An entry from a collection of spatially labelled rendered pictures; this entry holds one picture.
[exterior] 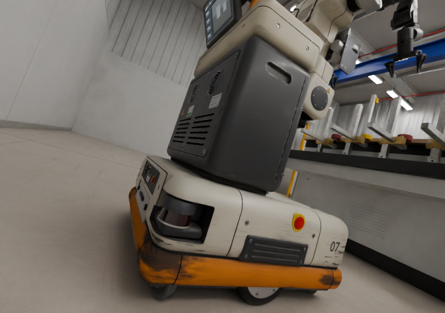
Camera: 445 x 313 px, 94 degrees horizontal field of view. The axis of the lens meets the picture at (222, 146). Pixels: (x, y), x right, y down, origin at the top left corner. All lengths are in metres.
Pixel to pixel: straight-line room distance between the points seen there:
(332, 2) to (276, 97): 0.63
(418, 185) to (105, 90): 6.57
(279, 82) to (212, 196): 0.36
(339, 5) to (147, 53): 6.37
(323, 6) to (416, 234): 1.43
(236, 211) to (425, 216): 1.46
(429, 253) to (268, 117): 1.43
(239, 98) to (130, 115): 6.25
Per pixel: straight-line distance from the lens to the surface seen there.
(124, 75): 6.90
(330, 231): 0.78
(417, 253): 1.83
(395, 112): 1.83
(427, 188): 1.64
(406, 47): 1.33
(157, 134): 6.78
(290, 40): 0.69
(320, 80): 1.01
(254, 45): 0.61
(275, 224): 0.61
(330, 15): 1.19
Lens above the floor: 0.32
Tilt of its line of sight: 5 degrees up
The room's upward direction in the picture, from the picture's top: 18 degrees clockwise
